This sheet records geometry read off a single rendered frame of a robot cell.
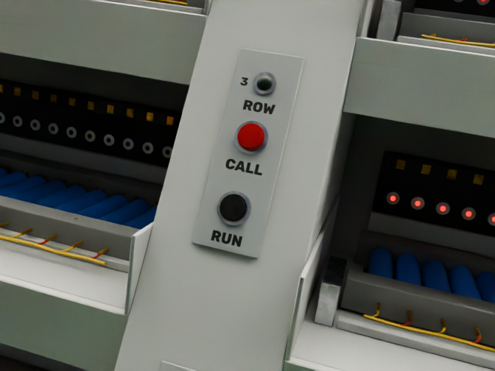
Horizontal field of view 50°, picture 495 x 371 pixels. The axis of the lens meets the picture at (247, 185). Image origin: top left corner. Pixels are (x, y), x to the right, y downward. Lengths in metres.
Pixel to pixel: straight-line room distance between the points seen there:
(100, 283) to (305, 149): 0.16
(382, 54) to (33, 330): 0.27
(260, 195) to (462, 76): 0.13
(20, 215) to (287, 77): 0.22
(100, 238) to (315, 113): 0.17
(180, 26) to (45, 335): 0.21
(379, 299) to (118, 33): 0.25
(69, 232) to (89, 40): 0.13
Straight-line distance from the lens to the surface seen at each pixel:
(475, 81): 0.33
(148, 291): 0.32
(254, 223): 0.30
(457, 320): 0.37
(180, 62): 0.36
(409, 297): 0.36
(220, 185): 0.31
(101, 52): 0.38
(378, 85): 0.33
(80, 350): 0.35
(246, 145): 0.31
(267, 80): 0.32
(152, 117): 0.50
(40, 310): 0.36
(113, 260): 0.38
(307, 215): 0.30
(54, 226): 0.40
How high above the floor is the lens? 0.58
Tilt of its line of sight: 7 degrees up
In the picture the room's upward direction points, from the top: 14 degrees clockwise
